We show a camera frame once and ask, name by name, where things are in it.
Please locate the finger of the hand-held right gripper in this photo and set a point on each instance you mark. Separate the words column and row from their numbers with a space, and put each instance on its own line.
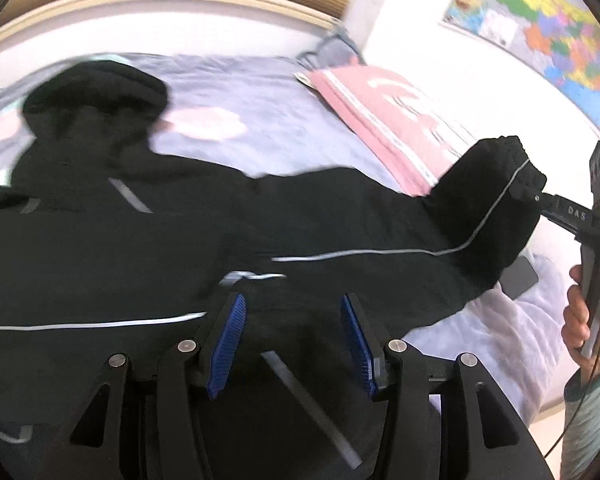
column 565, row 210

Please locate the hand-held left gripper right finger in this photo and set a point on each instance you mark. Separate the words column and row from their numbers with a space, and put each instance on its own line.
column 358, row 342

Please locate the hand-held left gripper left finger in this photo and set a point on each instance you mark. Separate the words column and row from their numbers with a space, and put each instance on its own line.
column 227, row 340

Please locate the black jacket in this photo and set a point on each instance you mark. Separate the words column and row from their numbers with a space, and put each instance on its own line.
column 130, row 260

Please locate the person's right forearm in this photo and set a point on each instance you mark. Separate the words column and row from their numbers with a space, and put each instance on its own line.
column 595, row 420

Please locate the person's right hand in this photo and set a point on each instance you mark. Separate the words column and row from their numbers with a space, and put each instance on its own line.
column 575, row 320

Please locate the black phone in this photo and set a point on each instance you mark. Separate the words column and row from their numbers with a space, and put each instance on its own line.
column 519, row 277

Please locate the pink pillow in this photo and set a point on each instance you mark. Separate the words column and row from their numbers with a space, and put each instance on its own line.
column 380, row 105

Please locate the grey pillow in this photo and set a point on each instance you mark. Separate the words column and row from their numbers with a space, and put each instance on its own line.
column 337, row 50

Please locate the wall map poster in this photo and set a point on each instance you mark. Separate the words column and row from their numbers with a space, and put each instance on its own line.
column 545, row 15

